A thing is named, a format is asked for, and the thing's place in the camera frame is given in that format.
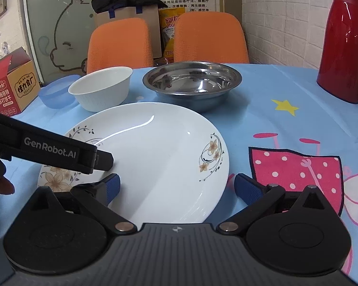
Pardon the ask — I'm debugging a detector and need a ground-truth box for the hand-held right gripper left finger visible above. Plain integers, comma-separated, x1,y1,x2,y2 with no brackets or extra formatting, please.
37,173,138,235

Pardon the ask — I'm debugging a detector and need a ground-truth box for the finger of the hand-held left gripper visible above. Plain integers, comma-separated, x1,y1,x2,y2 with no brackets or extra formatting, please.
95,150,114,172

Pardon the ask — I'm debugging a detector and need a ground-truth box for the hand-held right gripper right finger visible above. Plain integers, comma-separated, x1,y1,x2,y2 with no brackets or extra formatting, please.
217,173,338,235

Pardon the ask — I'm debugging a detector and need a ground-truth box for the white floral plate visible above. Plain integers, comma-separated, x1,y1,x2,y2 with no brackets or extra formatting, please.
37,102,230,224

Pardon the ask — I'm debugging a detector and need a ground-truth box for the person's left hand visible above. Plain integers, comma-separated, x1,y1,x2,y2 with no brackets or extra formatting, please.
0,175,15,196

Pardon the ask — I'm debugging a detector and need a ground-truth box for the blue plastic bowl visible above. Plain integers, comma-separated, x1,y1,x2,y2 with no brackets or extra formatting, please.
38,74,81,110

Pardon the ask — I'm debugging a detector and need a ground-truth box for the red orange snack carton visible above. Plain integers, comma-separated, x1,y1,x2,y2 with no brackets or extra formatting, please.
0,47,39,117

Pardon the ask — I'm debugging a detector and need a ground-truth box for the white ceramic bowl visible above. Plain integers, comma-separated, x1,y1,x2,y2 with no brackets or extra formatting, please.
68,67,133,113

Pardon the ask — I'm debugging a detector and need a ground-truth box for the blue printed tablecloth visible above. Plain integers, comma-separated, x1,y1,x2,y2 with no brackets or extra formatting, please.
0,62,358,278

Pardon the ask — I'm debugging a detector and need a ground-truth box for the orange chair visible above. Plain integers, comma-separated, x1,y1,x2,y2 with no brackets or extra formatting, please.
86,17,154,76
173,11,250,64

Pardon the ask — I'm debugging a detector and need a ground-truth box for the stainless steel bowl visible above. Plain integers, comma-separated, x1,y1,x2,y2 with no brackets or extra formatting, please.
142,61,243,113

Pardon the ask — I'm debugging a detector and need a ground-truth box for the frosted glass panel pig drawing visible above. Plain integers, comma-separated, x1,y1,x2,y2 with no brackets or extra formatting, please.
18,0,100,84

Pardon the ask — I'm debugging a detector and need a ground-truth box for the yellow snack bag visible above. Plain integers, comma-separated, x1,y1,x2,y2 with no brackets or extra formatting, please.
158,7,187,59

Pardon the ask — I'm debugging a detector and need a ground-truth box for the brown paper bag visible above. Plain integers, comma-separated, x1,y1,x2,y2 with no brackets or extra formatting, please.
95,5,163,60

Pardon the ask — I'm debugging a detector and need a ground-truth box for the black cloth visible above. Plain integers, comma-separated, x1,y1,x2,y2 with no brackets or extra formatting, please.
91,0,167,14

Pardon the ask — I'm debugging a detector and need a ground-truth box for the red thermos jug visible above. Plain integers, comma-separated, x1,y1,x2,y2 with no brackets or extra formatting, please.
316,0,358,104

